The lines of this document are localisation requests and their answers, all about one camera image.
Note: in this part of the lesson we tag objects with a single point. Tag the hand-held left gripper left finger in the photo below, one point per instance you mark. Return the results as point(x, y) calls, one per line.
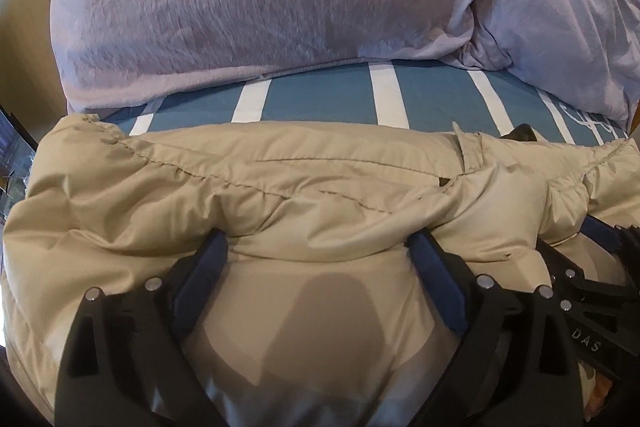
point(197, 287)

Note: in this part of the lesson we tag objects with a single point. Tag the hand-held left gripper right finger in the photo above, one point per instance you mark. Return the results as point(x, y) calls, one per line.
point(440, 287)

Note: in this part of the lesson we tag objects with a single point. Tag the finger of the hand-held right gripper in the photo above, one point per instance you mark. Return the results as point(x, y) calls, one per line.
point(602, 232)
point(557, 267)

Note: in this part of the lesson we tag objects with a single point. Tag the cream puffer jacket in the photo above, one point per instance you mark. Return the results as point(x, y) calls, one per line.
point(320, 187)

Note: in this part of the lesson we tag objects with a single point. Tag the person's right hand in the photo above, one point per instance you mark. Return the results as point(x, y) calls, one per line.
point(597, 399)

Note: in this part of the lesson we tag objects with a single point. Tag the blue white striped bed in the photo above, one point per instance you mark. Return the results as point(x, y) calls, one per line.
point(325, 99)

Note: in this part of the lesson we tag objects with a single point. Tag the black framed glass screen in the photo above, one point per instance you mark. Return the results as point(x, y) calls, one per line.
point(15, 147)

